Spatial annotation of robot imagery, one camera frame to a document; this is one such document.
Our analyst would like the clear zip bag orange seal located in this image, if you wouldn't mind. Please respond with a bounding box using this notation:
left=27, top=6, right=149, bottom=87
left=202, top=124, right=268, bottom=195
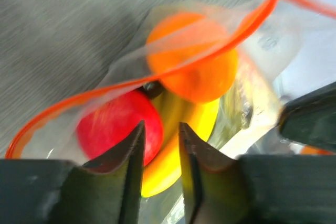
left=1, top=0, right=335, bottom=223

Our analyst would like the red fake apple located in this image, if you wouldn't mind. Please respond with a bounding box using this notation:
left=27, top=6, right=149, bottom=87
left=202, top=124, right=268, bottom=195
left=77, top=90, right=163, bottom=166

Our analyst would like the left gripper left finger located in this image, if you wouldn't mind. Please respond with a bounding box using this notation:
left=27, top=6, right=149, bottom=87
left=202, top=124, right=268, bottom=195
left=62, top=121, right=145, bottom=223

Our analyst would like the yellow fake banana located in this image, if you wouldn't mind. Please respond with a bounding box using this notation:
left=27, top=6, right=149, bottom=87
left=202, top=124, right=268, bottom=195
left=141, top=92, right=220, bottom=198

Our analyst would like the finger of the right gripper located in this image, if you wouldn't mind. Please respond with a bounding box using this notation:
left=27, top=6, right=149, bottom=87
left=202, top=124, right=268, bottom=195
left=278, top=82, right=335, bottom=153

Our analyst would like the orange fake fruit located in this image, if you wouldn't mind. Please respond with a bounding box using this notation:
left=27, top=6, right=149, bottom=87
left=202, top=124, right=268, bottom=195
left=146, top=12, right=238, bottom=103

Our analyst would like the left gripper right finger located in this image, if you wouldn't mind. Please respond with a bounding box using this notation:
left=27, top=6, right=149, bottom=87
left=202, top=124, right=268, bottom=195
left=178, top=123, right=249, bottom=223

